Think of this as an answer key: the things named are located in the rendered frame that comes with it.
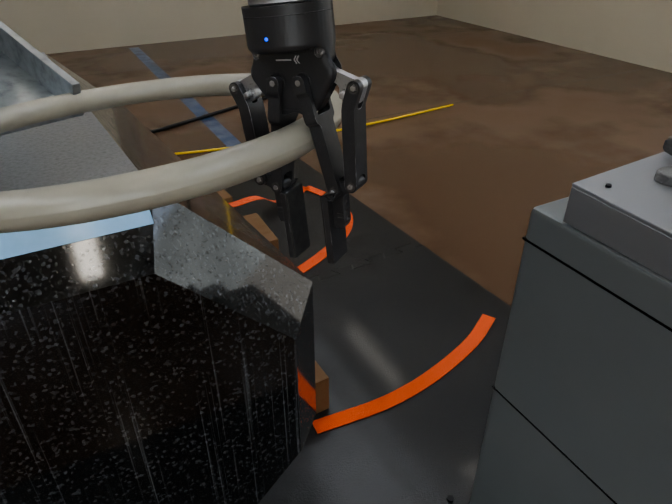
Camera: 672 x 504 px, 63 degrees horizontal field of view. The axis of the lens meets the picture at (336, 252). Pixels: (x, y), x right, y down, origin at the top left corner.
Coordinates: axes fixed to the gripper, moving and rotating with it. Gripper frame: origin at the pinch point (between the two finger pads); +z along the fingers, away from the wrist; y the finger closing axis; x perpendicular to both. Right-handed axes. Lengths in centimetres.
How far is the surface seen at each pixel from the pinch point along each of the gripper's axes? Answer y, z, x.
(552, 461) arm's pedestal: -21, 60, -35
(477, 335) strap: 10, 87, -106
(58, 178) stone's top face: 46.8, 0.9, -6.6
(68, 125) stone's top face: 64, -2, -23
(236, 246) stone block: 27.4, 15.6, -19.5
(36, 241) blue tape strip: 39.6, 5.1, 4.1
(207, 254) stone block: 28.0, 14.1, -13.4
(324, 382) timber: 38, 75, -55
